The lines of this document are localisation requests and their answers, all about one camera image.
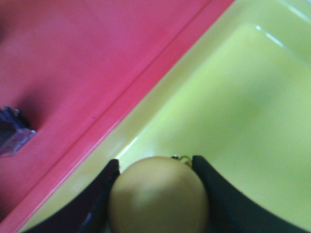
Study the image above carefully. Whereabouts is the yellow plastic tray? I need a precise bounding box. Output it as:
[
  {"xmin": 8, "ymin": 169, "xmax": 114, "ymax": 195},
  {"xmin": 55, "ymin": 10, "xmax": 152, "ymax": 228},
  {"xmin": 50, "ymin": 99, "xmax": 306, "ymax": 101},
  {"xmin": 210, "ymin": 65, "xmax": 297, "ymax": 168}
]
[{"xmin": 22, "ymin": 0, "xmax": 311, "ymax": 231}]

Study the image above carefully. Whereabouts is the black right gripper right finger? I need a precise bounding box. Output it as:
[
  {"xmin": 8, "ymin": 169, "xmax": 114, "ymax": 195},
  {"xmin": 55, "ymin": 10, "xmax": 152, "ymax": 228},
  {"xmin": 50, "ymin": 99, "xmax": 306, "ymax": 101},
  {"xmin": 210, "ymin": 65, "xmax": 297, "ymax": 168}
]
[{"xmin": 192, "ymin": 155, "xmax": 307, "ymax": 233}]

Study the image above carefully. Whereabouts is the red plastic tray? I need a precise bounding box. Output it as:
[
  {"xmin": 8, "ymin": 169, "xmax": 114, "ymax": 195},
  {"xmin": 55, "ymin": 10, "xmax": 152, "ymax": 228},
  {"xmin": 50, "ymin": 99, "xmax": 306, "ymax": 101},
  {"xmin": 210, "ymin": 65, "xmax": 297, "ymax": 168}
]
[{"xmin": 0, "ymin": 0, "xmax": 231, "ymax": 233}]

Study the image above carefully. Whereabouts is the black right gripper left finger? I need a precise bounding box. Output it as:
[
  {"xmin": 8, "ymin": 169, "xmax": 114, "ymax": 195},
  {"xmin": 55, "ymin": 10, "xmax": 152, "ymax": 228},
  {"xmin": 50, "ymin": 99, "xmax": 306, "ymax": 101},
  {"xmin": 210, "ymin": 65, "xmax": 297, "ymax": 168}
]
[{"xmin": 26, "ymin": 159, "xmax": 120, "ymax": 233}]

